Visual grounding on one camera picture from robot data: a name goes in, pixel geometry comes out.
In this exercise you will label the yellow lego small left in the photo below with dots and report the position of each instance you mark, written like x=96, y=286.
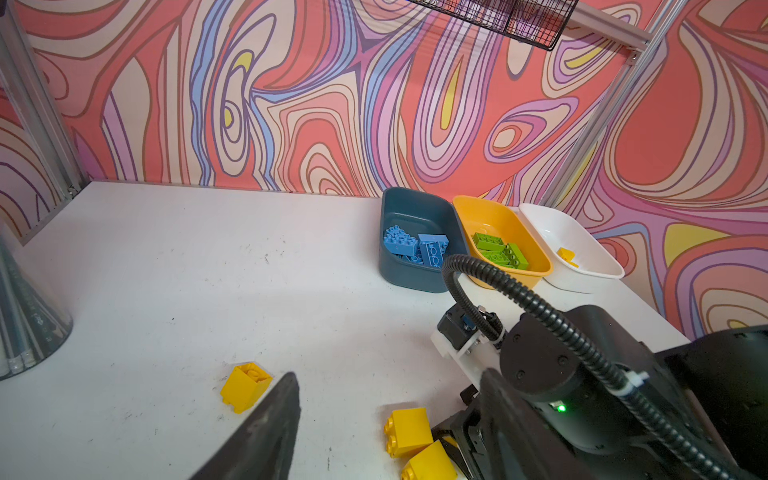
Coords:
x=245, y=386

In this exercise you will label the orange-yellow lego cluster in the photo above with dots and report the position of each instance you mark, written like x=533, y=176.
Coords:
x=432, y=463

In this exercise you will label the yellow lego long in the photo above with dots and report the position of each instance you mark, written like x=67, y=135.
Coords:
x=568, y=256

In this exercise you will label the yellow plastic bin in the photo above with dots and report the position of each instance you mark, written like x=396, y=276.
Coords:
x=489, y=217

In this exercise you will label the blue lego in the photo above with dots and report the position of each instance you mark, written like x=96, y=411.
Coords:
x=432, y=249
x=399, y=242
x=415, y=259

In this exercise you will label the green lego pair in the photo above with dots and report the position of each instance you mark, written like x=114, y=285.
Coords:
x=498, y=258
x=515, y=256

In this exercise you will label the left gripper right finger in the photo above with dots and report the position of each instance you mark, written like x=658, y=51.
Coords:
x=518, y=444

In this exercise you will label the white plastic bin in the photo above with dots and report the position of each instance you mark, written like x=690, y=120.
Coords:
x=597, y=267

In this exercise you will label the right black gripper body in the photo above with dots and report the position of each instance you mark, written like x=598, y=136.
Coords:
x=557, y=388

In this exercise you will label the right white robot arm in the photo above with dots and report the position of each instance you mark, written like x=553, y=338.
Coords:
x=705, y=401

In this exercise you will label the yellow lego top cluster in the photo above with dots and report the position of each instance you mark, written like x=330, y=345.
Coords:
x=407, y=431

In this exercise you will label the black wire basket back wall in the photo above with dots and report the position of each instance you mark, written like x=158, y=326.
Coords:
x=538, y=23

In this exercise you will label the dark teal plastic bin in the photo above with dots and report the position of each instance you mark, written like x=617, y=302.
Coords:
x=418, y=231

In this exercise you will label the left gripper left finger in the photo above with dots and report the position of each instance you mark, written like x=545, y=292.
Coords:
x=263, y=446

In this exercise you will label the blue lego bottom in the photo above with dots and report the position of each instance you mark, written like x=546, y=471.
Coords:
x=415, y=259

